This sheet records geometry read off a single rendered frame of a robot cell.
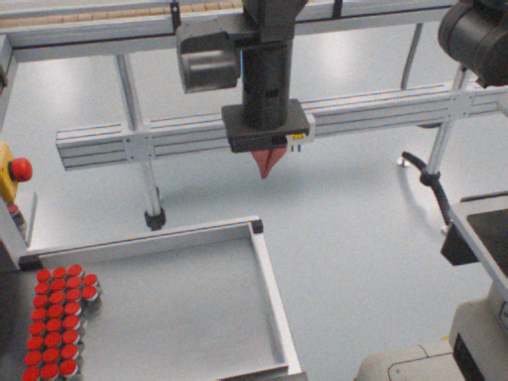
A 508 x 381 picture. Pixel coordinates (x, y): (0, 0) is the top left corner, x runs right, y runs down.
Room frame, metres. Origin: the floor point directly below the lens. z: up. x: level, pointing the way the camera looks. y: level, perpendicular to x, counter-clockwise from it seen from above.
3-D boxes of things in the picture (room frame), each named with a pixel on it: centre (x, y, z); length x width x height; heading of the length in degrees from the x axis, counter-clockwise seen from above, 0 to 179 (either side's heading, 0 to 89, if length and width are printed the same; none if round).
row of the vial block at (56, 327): (0.38, 0.28, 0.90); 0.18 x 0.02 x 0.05; 12
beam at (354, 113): (1.44, -0.13, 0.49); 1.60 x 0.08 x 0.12; 102
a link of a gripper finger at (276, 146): (0.51, 0.01, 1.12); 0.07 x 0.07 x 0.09; 12
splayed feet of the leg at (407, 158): (1.56, -0.72, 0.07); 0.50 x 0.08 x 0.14; 12
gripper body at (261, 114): (0.51, -0.01, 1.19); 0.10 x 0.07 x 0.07; 102
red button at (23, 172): (0.61, 0.39, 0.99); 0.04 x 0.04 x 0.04; 12
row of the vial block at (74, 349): (0.38, 0.26, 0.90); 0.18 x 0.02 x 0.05; 12
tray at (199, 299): (0.41, 0.15, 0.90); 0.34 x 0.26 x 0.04; 102
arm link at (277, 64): (0.51, 0.00, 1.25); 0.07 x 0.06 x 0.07; 105
